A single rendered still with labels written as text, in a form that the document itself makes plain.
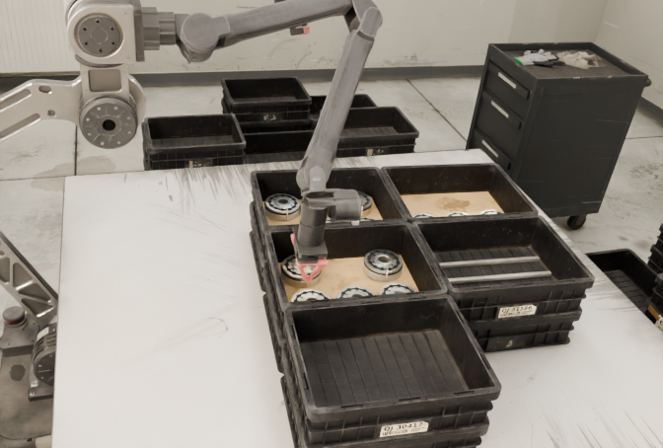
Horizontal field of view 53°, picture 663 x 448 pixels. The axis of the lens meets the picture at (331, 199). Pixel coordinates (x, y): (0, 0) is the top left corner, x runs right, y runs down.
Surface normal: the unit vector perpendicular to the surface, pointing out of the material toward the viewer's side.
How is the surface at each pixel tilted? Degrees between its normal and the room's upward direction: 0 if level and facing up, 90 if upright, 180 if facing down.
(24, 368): 0
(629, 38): 90
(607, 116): 90
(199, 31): 51
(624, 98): 90
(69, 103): 90
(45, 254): 0
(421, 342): 0
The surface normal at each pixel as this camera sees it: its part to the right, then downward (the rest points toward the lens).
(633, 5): -0.95, 0.08
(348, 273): 0.09, -0.84
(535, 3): 0.29, 0.53
